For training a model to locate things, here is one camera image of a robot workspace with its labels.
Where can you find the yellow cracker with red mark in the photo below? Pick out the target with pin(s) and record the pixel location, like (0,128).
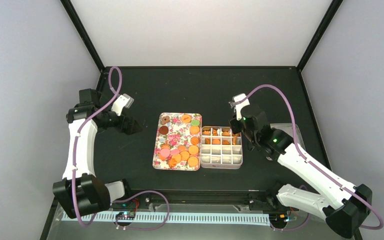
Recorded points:
(186,118)

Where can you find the white slotted cable duct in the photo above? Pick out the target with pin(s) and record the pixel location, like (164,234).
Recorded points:
(257,219)

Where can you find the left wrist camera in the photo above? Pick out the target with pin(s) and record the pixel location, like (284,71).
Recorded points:
(124,101)

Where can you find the brown flower cookie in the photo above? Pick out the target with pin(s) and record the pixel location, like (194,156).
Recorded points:
(165,120)

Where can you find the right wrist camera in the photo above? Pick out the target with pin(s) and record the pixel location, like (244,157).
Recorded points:
(238,103)

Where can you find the dark brown round cookie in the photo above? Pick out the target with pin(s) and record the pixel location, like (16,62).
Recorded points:
(163,130)

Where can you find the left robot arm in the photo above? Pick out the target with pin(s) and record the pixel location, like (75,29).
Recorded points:
(80,193)

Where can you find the clear plastic tin lid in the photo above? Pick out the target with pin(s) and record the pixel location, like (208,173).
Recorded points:
(288,128)

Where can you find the pink divided cookie tin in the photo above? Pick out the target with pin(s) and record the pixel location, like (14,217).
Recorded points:
(220,148)

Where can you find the black frame post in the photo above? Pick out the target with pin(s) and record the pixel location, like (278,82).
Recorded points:
(82,32)

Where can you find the pink sandwich cookie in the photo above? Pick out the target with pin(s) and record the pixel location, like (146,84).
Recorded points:
(165,153)

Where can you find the floral cookie tray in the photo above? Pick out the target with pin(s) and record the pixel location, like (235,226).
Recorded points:
(183,140)

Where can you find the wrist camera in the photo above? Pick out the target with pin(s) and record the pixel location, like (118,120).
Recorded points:
(124,101)
(238,103)

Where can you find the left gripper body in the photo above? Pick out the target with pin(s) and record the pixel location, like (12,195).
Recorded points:
(120,126)

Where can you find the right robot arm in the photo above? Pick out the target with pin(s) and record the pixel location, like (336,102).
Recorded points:
(343,205)

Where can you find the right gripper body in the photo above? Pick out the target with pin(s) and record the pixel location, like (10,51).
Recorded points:
(250,138)

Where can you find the green macaron cookie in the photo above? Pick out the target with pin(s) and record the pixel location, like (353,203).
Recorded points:
(195,122)

